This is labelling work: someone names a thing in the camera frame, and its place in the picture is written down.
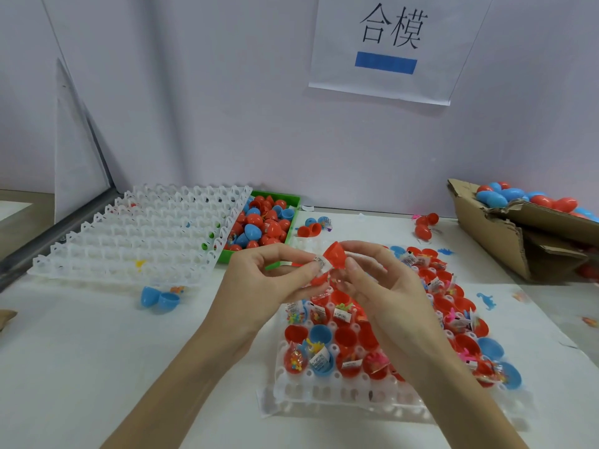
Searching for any clear plastic egg tray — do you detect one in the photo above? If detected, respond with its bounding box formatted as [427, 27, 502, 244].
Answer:
[271, 240, 535, 422]
[28, 183, 254, 286]

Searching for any white paper sign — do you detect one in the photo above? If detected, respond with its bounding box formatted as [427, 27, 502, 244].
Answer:
[308, 0, 494, 107]

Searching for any blue egg shell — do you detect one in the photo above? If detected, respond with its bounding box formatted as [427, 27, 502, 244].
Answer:
[140, 285, 182, 313]

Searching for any green plastic tray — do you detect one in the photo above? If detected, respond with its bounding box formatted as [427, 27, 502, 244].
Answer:
[217, 190, 303, 266]

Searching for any clear triangular panel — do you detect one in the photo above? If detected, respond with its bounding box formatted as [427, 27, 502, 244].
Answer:
[54, 59, 114, 225]

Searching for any person's left forearm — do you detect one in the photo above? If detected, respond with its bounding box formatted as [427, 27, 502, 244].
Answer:
[101, 327, 254, 449]

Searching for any person's right forearm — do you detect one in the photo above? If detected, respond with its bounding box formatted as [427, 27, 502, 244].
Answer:
[402, 336, 530, 449]

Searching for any person's left hand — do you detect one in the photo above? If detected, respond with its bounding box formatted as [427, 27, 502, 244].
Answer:
[201, 243, 331, 356]

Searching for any grey metal rail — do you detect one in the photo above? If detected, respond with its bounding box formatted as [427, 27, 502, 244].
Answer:
[0, 190, 121, 288]

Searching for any cardboard box of capsules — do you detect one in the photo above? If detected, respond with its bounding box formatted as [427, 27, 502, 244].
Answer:
[447, 178, 599, 283]

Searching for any pile of finished eggs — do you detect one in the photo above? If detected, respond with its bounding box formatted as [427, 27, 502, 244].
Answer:
[475, 181, 599, 223]

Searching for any person's right hand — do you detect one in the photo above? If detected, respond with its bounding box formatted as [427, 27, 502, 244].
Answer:
[328, 240, 455, 365]

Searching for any small capsule cluster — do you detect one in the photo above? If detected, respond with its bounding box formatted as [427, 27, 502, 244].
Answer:
[296, 216, 333, 238]

